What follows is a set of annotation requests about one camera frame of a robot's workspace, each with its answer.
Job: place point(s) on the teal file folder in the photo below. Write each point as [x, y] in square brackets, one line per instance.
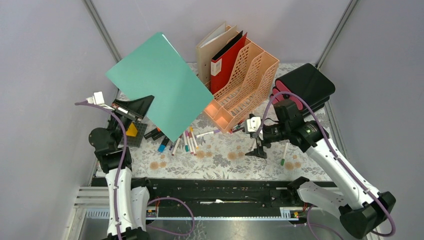
[156, 69]

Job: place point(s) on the grey slotted cable duct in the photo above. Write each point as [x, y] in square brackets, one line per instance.
[213, 214]

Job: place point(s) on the white marker dark green cap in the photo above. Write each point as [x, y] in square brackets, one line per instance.
[283, 159]

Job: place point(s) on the red file folder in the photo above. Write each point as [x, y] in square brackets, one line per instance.
[222, 63]

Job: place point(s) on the yellow building block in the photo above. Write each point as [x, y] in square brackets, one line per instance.
[132, 130]

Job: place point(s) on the white marker red-brown cap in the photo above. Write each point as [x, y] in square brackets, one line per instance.
[253, 148]

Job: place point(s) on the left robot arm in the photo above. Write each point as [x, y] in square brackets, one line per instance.
[112, 151]

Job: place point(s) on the peach plastic file organizer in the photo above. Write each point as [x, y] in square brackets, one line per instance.
[248, 86]

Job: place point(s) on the right aluminium frame post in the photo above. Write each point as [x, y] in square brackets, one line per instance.
[352, 4]

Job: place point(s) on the white marker yellow cap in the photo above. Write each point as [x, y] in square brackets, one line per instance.
[193, 138]

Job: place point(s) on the white marker teal cap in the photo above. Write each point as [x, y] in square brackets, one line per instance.
[186, 146]

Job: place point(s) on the white marker brown cap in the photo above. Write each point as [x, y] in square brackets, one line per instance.
[178, 142]

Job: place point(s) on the green gel pen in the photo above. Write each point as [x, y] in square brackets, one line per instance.
[238, 126]

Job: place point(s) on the beige file binder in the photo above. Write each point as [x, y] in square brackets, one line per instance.
[209, 47]

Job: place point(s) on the black pink drawer unit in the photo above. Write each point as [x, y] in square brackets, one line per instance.
[308, 83]

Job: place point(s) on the floral tablecloth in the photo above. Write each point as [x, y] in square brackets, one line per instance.
[222, 156]

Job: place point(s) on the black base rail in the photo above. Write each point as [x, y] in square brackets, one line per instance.
[220, 194]

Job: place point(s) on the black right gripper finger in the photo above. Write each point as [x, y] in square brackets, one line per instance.
[247, 154]
[261, 152]

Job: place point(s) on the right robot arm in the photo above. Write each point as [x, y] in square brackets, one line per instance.
[359, 206]

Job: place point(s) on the left aluminium frame post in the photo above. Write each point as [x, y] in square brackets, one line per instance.
[102, 29]

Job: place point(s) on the orange cap black highlighter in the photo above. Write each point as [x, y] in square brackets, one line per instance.
[152, 133]

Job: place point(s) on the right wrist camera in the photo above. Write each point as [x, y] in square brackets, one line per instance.
[251, 125]

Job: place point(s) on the white marker purple cap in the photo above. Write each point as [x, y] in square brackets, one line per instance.
[208, 133]

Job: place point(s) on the aluminium frame post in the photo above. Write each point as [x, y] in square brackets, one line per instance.
[102, 29]
[352, 4]

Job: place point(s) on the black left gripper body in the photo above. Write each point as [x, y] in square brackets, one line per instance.
[130, 116]

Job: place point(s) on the magenta gel pen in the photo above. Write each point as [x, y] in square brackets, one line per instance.
[236, 130]

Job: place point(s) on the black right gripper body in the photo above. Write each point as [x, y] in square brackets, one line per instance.
[271, 134]

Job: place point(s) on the green cap black highlighter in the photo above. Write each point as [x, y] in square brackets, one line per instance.
[158, 135]

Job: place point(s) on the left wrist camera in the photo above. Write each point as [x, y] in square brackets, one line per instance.
[97, 99]

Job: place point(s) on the white marker pink cap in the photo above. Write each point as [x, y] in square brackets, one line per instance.
[189, 142]

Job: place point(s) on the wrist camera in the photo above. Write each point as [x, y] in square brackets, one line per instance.
[251, 125]
[97, 99]

